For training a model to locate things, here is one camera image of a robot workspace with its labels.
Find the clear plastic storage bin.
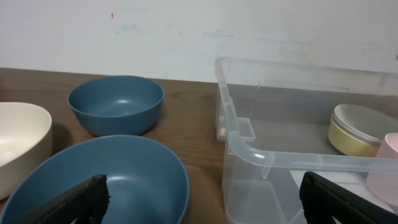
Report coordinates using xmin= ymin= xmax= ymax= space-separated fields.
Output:
xmin=215 ymin=57 xmax=397 ymax=223

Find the cream large bowl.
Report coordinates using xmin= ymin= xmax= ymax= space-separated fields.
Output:
xmin=1 ymin=102 xmax=53 ymax=199

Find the blue bowl far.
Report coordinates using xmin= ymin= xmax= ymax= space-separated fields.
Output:
xmin=67 ymin=76 xmax=164 ymax=137

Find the white small bowl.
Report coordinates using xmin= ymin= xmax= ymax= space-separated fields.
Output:
xmin=334 ymin=104 xmax=397 ymax=141

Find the pink cup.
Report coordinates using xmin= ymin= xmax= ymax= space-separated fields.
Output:
xmin=366 ymin=133 xmax=397 ymax=206

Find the blue bowl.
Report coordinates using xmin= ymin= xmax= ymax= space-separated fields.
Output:
xmin=1 ymin=135 xmax=189 ymax=224
xmin=67 ymin=76 xmax=164 ymax=137

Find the blue bowl near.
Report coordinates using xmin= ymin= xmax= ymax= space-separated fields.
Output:
xmin=1 ymin=135 xmax=189 ymax=224

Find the yellow small bowl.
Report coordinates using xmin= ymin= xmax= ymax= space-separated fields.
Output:
xmin=328 ymin=118 xmax=381 ymax=157

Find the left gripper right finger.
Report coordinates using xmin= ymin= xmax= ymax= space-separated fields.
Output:
xmin=299 ymin=171 xmax=397 ymax=224

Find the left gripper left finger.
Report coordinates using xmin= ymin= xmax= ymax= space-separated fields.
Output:
xmin=11 ymin=174 xmax=110 ymax=224

